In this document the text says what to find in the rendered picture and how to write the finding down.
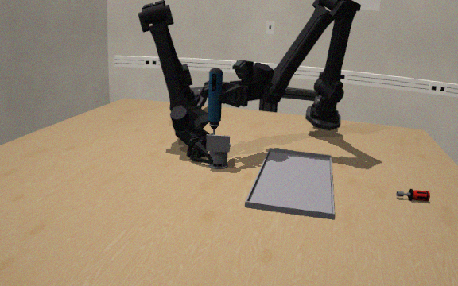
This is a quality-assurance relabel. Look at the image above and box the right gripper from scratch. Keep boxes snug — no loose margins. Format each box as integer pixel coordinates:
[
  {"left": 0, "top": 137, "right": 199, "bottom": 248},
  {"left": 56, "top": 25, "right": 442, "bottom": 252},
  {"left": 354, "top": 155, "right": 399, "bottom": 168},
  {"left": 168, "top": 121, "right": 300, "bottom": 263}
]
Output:
[{"left": 184, "top": 135, "right": 213, "bottom": 164}]

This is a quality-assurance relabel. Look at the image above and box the grey cylinder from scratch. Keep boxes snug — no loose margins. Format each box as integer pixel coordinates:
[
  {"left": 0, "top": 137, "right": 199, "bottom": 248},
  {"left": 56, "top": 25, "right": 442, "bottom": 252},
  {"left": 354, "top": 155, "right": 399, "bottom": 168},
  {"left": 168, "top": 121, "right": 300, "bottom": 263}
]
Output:
[{"left": 208, "top": 151, "right": 228, "bottom": 169}]

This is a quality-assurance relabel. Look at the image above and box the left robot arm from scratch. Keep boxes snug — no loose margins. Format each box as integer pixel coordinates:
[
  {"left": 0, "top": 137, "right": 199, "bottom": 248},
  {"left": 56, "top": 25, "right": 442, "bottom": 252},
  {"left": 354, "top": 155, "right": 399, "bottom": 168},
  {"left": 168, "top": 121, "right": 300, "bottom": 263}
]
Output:
[{"left": 230, "top": 0, "right": 361, "bottom": 124}]

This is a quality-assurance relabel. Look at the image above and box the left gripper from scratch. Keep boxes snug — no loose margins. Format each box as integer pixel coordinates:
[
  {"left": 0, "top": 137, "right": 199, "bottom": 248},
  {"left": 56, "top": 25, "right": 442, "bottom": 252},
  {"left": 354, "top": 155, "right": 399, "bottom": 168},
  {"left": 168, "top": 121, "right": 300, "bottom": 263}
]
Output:
[{"left": 218, "top": 82, "right": 254, "bottom": 107}]

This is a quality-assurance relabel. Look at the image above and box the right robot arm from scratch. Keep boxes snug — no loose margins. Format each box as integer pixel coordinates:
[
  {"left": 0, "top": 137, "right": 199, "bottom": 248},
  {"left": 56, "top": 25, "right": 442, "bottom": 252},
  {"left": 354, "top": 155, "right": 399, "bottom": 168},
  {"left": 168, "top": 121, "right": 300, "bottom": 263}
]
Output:
[{"left": 138, "top": 0, "right": 210, "bottom": 143}]

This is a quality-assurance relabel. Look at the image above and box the red-handled nut driver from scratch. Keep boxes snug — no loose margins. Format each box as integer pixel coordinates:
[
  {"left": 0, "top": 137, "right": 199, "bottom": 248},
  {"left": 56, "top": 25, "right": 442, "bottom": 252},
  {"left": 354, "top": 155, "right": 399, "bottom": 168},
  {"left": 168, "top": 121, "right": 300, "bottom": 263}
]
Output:
[{"left": 396, "top": 189, "right": 430, "bottom": 201}]

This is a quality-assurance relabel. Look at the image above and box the grey metal bracket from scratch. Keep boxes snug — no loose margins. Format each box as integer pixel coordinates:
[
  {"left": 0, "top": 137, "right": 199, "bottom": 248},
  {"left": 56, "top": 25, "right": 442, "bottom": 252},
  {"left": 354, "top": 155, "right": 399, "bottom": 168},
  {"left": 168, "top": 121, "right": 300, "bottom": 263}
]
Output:
[{"left": 206, "top": 134, "right": 231, "bottom": 153}]

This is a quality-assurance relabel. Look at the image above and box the blue electric nut driver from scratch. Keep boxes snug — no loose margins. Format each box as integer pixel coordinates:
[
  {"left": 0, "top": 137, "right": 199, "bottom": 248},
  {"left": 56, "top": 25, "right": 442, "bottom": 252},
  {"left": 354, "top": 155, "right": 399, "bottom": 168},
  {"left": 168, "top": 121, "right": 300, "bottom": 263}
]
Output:
[{"left": 208, "top": 68, "right": 223, "bottom": 135}]

